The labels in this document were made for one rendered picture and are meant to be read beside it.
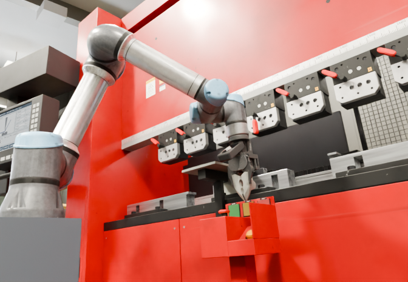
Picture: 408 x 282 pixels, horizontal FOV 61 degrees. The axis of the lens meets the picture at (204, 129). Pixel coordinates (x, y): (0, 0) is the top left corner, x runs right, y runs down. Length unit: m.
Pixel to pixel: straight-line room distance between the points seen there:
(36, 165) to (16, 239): 0.18
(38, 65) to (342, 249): 1.94
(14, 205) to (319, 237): 0.88
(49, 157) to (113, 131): 1.30
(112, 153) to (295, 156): 1.09
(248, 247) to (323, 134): 1.05
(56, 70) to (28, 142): 1.41
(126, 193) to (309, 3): 1.45
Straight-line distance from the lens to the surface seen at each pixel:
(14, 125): 2.33
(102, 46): 1.12
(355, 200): 1.18
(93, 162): 2.09
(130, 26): 2.52
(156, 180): 2.35
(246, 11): 1.80
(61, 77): 2.35
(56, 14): 7.28
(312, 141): 1.98
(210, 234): 1.15
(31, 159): 0.94
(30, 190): 0.92
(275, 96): 1.51
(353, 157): 1.32
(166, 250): 1.65
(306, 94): 1.43
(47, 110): 2.18
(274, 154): 2.08
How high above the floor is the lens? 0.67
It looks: 20 degrees up
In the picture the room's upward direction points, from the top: 4 degrees counter-clockwise
